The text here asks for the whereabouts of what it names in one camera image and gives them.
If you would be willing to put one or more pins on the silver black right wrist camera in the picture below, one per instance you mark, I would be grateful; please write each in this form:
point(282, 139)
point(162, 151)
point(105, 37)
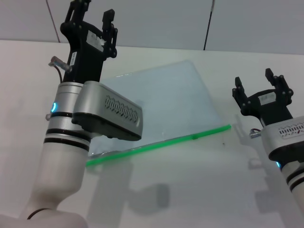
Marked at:
point(285, 142)

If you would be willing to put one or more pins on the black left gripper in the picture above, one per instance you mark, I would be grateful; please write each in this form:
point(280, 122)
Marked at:
point(83, 61)

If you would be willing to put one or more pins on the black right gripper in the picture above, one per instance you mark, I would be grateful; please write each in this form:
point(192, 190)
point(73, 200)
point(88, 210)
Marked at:
point(270, 114)

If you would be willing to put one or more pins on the green zip slider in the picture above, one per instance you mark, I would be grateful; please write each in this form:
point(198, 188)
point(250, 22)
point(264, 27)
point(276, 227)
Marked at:
point(195, 137)

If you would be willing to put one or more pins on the black wall seam strip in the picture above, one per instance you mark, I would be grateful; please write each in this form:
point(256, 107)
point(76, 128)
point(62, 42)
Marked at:
point(208, 26)

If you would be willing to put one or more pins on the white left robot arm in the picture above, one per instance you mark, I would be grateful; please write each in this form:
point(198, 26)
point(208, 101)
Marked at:
point(59, 171)

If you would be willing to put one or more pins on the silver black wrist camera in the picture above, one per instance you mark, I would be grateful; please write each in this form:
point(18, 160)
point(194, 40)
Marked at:
point(107, 118)
point(285, 142)

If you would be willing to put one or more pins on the translucent document bag green zip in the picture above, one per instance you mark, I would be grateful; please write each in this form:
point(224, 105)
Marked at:
point(166, 102)

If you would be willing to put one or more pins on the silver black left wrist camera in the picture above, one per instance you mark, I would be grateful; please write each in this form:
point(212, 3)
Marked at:
point(107, 118)

